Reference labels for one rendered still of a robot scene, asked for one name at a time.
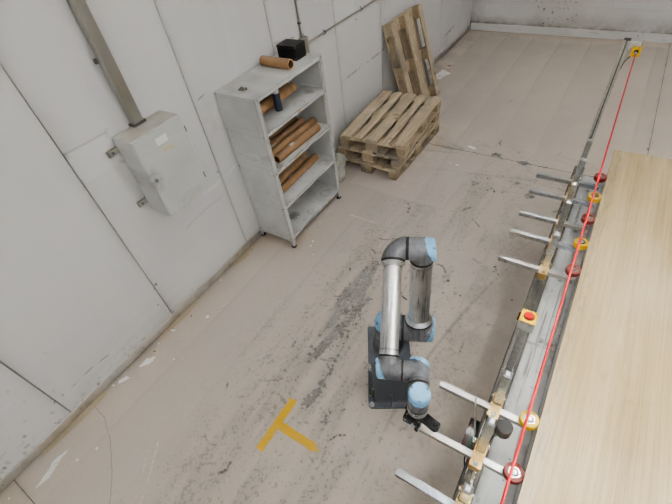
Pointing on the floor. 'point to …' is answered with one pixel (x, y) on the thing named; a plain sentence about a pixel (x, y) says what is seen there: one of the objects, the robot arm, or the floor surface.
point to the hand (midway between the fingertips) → (419, 428)
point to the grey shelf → (265, 194)
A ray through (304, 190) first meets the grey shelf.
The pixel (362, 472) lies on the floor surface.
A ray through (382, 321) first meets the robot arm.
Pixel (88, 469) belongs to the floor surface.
